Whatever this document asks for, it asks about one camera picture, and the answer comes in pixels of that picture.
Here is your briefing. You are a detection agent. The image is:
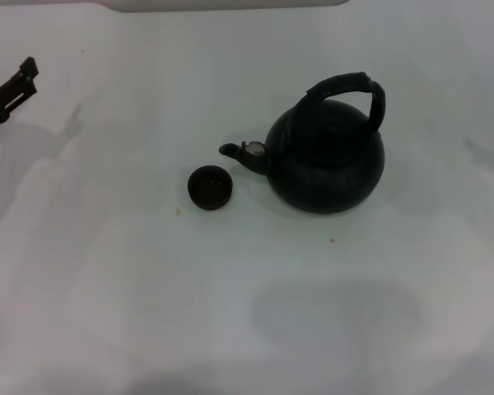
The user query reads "black round teapot with handle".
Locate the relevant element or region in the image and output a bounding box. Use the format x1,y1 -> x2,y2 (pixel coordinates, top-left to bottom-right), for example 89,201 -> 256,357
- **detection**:
218,71 -> 386,216

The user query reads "small black teacup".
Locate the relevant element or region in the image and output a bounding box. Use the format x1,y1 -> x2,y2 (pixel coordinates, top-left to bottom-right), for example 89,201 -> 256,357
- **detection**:
187,164 -> 235,212

